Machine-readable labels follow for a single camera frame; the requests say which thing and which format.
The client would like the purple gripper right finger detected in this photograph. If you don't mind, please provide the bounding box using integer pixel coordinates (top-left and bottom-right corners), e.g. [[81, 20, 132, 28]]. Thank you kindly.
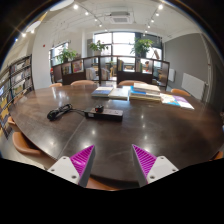
[[132, 145, 178, 187]]

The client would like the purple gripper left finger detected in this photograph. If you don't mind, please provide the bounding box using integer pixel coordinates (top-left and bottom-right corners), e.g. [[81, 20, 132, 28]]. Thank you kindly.
[[48, 145, 95, 186]]

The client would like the black charger plug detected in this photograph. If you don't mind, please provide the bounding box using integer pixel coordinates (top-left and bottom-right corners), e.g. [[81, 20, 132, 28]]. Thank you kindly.
[[95, 105, 104, 113]]

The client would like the orange chair near bottom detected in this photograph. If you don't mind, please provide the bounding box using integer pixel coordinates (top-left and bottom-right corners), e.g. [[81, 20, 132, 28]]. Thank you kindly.
[[86, 178, 117, 191]]

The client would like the orange chair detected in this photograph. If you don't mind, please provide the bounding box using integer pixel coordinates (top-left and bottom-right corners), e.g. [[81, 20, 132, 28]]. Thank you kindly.
[[171, 88, 190, 96], [86, 178, 117, 191], [70, 80, 95, 86], [118, 80, 147, 86], [12, 132, 41, 156]]

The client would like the orange chair front left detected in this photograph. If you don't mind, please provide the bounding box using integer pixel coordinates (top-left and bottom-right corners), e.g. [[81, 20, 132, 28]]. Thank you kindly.
[[12, 132, 41, 156]]

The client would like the black power strip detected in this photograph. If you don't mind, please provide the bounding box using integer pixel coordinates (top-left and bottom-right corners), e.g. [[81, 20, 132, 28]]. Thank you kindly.
[[84, 108, 123, 121]]

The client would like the colourful open magazine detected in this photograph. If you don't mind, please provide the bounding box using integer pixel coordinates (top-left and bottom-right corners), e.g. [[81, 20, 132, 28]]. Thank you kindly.
[[160, 93, 194, 110]]

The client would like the stack of books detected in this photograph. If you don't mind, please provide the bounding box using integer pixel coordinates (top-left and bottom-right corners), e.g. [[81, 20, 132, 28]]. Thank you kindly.
[[129, 82, 161, 101]]

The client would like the blue cover book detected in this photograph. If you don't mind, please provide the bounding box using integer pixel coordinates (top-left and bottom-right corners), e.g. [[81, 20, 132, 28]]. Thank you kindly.
[[91, 87, 113, 97]]

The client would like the orange chair far right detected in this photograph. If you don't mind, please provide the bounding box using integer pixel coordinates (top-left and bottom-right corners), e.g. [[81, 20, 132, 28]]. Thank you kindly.
[[171, 88, 190, 96]]

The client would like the pale green book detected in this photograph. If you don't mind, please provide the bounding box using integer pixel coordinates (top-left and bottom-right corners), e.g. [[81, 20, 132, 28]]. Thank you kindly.
[[109, 88, 128, 100]]

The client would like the orange chair far left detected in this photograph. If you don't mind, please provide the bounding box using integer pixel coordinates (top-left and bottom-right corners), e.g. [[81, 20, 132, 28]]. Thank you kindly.
[[70, 80, 95, 86]]

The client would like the orange chair far centre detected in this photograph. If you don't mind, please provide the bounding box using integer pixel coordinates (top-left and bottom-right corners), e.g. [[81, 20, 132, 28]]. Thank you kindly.
[[118, 80, 147, 86]]

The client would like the dark partition shelf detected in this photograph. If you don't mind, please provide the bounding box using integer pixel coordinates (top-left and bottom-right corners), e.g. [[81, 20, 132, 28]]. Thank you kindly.
[[53, 55, 170, 87]]

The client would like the dark bookshelf left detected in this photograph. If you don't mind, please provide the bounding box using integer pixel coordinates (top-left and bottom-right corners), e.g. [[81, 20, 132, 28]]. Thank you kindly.
[[0, 55, 34, 137]]

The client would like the green potted plant left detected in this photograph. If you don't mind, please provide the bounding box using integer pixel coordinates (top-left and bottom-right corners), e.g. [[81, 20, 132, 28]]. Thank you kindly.
[[57, 48, 77, 63]]

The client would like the green potted plant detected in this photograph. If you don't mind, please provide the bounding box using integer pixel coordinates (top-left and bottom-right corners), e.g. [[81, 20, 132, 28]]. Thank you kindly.
[[131, 38, 153, 55], [57, 48, 77, 63]]

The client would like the green potted plant right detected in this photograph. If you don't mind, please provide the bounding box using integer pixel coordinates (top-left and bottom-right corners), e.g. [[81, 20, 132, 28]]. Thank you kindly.
[[131, 38, 153, 55]]

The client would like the ceiling air conditioner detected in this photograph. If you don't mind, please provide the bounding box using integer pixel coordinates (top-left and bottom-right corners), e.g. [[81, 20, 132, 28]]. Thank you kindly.
[[107, 11, 133, 24]]

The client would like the black coiled power cable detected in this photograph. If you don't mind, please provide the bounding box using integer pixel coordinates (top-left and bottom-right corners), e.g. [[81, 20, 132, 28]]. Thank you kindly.
[[46, 103, 86, 122]]

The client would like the white wall radiator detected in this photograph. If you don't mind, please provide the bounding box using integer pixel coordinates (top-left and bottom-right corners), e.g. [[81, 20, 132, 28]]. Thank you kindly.
[[181, 73, 206, 100]]

